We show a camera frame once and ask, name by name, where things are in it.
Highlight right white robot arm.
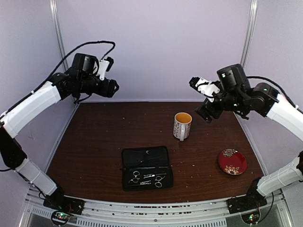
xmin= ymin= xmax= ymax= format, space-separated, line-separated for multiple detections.
xmin=189 ymin=63 xmax=303 ymax=209

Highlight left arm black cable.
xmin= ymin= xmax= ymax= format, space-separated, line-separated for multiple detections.
xmin=30 ymin=41 xmax=116 ymax=95

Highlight right aluminium corner post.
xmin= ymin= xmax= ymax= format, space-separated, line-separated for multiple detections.
xmin=240 ymin=0 xmax=258 ymax=68

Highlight black zippered tool case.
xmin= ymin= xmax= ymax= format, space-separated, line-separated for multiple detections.
xmin=121 ymin=146 xmax=173 ymax=192

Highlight aluminium front rail frame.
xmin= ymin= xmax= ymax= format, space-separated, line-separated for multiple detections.
xmin=17 ymin=188 xmax=294 ymax=227

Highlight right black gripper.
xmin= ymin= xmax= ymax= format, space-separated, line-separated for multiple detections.
xmin=194 ymin=80 xmax=245 ymax=123

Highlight left aluminium corner post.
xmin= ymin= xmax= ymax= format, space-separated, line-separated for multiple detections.
xmin=49 ymin=0 xmax=65 ymax=58

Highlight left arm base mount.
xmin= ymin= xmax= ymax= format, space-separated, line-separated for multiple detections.
xmin=43 ymin=187 xmax=85 ymax=215

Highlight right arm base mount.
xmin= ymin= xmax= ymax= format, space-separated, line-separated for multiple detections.
xmin=226 ymin=190 xmax=267 ymax=214

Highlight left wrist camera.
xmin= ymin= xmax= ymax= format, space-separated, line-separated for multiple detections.
xmin=97 ymin=57 xmax=114 ymax=81

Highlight white floral mug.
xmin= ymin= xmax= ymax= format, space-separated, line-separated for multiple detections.
xmin=173 ymin=112 xmax=192 ymax=141

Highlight aluminium corner post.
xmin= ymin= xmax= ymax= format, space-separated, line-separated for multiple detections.
xmin=49 ymin=0 xmax=65 ymax=58
xmin=240 ymin=0 xmax=258 ymax=68

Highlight silver straight hair scissors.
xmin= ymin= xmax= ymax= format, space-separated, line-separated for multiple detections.
xmin=129 ymin=171 xmax=155 ymax=183

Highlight silver thinning scissors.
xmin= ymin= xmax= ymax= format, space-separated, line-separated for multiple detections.
xmin=139 ymin=175 xmax=166 ymax=188

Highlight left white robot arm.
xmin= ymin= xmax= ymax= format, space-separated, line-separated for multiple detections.
xmin=0 ymin=53 xmax=119 ymax=210

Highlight red floral plate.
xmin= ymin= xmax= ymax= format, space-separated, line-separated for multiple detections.
xmin=217 ymin=148 xmax=247 ymax=176

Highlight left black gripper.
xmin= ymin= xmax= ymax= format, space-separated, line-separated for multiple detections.
xmin=80 ymin=74 xmax=120 ymax=97

